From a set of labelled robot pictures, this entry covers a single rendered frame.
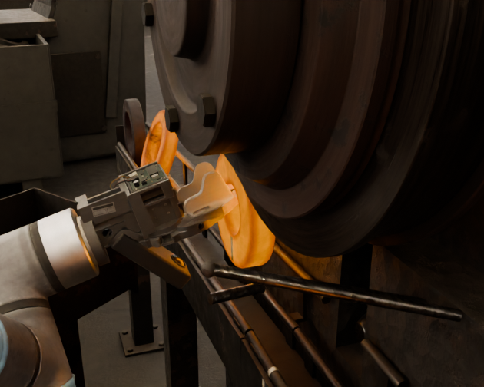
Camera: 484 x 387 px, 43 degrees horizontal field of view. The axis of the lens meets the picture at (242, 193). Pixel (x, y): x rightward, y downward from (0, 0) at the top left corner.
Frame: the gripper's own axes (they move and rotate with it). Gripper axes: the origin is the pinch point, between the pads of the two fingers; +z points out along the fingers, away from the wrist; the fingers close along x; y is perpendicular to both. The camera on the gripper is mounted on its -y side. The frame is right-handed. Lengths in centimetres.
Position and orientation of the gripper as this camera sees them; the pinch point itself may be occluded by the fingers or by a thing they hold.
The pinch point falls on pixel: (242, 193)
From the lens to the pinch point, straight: 79.2
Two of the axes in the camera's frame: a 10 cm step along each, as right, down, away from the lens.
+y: -2.6, -8.5, -4.5
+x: -3.2, -3.6, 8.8
